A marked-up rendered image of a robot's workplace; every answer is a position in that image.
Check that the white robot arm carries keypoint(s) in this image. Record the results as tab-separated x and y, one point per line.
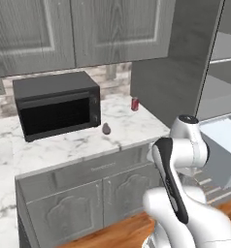
185	168

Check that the dark purple eggplant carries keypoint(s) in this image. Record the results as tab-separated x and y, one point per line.
106	129

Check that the grey counter drawer front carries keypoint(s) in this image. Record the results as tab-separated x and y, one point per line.
98	168

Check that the grey fridge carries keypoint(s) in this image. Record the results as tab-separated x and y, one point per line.
172	61

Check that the pale grey fridge drawer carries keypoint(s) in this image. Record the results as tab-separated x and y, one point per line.
222	145

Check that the red soda can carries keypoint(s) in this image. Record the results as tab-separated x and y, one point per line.
135	104

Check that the black toaster oven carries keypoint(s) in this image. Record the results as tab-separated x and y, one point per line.
56	105

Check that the grey base cupboard door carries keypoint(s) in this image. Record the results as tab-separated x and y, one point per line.
130	193
67	214

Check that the grey wall cupboard door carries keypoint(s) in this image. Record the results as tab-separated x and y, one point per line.
30	32
120	29

